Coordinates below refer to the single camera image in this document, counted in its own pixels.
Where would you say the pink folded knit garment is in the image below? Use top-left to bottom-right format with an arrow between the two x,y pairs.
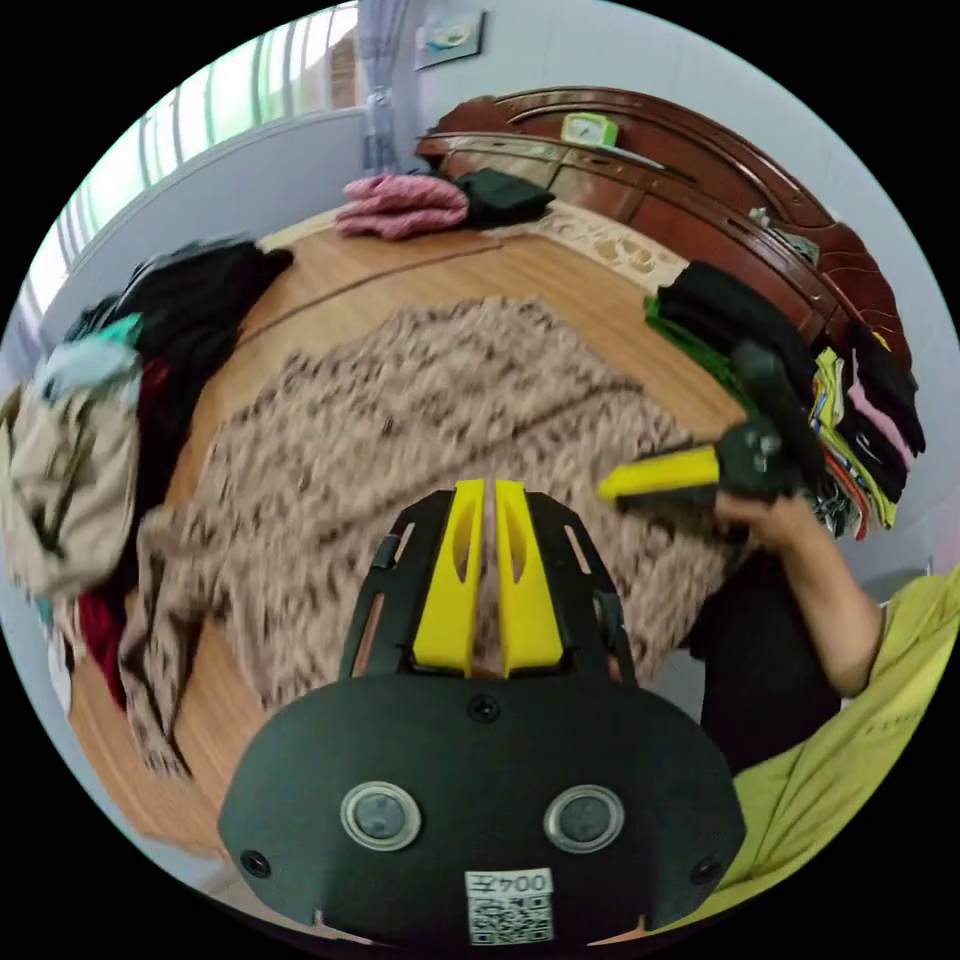
334,173 -> 471,242

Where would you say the window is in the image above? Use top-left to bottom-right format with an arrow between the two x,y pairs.
20,1 -> 363,305

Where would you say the framed wall picture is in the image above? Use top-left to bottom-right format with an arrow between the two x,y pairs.
413,10 -> 488,73

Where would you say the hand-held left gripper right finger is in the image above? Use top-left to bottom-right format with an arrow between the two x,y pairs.
494,479 -> 565,679

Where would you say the green alarm clock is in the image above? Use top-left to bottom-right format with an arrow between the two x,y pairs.
560,111 -> 621,151

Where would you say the pile of clothes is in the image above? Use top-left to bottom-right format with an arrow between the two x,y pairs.
0,238 -> 295,714

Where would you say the stack of folded colourful clothes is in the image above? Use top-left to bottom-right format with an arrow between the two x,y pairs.
808,322 -> 928,543

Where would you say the person's body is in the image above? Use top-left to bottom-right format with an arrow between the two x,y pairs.
686,551 -> 960,933

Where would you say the person's right forearm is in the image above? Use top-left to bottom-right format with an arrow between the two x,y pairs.
757,517 -> 888,699

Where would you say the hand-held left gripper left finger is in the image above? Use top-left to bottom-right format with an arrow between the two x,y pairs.
413,479 -> 487,678

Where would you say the pale curtain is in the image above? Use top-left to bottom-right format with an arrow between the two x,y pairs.
356,0 -> 423,178

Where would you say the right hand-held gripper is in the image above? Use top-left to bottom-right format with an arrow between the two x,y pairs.
597,428 -> 805,517

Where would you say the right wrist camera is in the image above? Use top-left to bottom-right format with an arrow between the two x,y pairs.
730,341 -> 825,485

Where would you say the person's right hand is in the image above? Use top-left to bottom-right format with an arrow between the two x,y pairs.
712,494 -> 820,558

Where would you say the stack of folded dark clothes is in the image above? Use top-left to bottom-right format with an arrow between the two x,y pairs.
643,260 -> 820,410

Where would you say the brown patterned long sleeve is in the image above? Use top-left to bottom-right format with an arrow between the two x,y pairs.
118,295 -> 753,783

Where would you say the black folded garment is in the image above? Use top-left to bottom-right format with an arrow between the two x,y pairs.
452,167 -> 557,231

